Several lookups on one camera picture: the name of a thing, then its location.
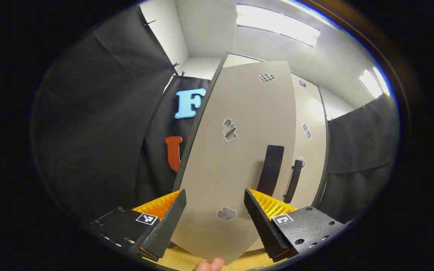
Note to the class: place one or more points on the black backdrop cloth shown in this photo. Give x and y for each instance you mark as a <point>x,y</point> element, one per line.
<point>96,124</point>
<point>360,158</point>

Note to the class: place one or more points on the white cabinet door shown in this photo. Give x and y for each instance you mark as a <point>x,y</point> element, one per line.
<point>239,169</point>
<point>313,158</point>

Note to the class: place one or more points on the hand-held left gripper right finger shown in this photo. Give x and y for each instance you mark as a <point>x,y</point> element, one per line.
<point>268,229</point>

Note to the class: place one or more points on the small ceiling light panel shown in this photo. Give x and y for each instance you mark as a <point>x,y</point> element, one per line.
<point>373,82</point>

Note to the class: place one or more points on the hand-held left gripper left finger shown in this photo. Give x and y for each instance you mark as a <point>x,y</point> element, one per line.
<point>162,229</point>

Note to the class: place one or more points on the large ceiling light panel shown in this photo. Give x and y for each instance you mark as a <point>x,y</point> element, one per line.
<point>277,24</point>

